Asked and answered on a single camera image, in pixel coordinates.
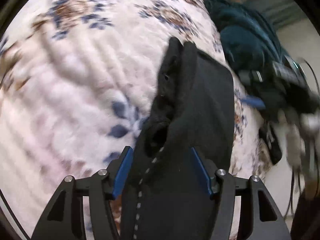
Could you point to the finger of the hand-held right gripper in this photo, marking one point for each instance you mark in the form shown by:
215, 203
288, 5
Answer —
251, 76
252, 102

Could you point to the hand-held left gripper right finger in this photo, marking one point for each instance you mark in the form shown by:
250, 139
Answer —
203, 175

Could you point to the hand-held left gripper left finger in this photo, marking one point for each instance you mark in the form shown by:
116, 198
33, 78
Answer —
122, 172

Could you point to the dark grey striped sweater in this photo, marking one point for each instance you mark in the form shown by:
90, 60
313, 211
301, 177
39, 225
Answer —
200, 105

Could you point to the teal plush blanket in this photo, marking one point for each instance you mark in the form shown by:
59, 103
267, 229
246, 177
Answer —
240, 42

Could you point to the grey-green curtain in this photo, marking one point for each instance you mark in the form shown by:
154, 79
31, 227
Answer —
270, 2

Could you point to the floral checked blanket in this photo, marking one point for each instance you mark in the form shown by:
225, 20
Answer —
75, 80

